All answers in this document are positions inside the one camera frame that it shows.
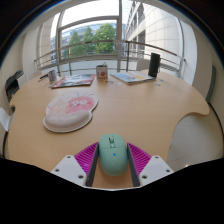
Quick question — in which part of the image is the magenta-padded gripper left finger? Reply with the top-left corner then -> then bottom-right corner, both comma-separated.
50,141 -> 100,188

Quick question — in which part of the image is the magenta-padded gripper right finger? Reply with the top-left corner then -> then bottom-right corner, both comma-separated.
126,142 -> 175,188

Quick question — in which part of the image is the mint green computer mouse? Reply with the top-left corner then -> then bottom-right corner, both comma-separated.
98,133 -> 129,177

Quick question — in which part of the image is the pink cartoon mouse pad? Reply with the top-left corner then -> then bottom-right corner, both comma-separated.
42,91 -> 100,134

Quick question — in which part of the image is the red magazine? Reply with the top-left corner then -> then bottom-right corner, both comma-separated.
50,73 -> 97,89

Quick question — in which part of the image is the light blue picture book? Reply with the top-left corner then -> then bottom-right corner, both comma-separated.
111,70 -> 156,85

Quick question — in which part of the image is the printed tin plant pot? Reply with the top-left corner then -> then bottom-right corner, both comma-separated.
95,63 -> 109,80

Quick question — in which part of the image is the black cylindrical speaker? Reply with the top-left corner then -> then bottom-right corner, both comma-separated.
147,52 -> 162,79

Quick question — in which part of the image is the grey-green door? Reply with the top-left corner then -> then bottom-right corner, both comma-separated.
205,64 -> 218,104

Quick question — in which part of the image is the metal window railing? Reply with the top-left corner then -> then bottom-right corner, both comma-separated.
33,39 -> 186,78

